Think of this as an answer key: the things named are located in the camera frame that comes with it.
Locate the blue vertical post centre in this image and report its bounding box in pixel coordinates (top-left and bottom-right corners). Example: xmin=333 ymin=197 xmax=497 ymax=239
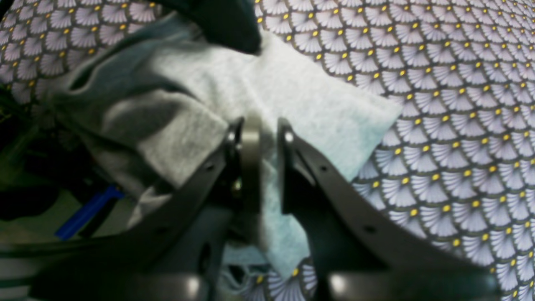
xmin=54 ymin=185 xmax=125 ymax=241

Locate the light grey T-shirt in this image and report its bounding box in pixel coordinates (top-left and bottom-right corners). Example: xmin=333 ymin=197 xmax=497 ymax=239
xmin=43 ymin=14 xmax=403 ymax=279

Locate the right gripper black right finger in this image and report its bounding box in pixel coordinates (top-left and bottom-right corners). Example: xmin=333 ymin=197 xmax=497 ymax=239
xmin=277 ymin=118 xmax=500 ymax=301

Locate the fan-patterned table cloth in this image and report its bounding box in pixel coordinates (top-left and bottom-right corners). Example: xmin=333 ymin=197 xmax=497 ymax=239
xmin=1 ymin=0 xmax=535 ymax=301

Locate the robot arm image left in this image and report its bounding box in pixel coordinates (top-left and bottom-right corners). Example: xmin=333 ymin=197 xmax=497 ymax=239
xmin=155 ymin=0 xmax=262 ymax=54

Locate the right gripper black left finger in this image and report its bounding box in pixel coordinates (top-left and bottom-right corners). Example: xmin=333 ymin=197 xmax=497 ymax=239
xmin=29 ymin=115 xmax=262 ymax=301

